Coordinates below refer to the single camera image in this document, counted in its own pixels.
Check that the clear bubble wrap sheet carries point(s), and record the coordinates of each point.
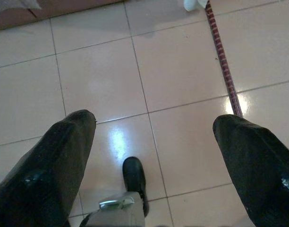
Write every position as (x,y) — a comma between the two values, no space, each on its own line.
(12,4)

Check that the grey robot leg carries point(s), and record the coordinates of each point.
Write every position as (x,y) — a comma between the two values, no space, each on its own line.
(116,217)

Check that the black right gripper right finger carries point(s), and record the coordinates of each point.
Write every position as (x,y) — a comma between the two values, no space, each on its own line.
(257,170)

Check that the dark red counter cabinet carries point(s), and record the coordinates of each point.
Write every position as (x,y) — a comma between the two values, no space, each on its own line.
(64,9)

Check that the black right robot foot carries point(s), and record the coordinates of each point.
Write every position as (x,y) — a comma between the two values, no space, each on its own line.
(133,179)

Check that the white plastic object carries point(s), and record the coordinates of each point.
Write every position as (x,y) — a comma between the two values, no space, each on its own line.
(194,4)

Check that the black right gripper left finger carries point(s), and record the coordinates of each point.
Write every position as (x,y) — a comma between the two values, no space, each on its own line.
(45,170)

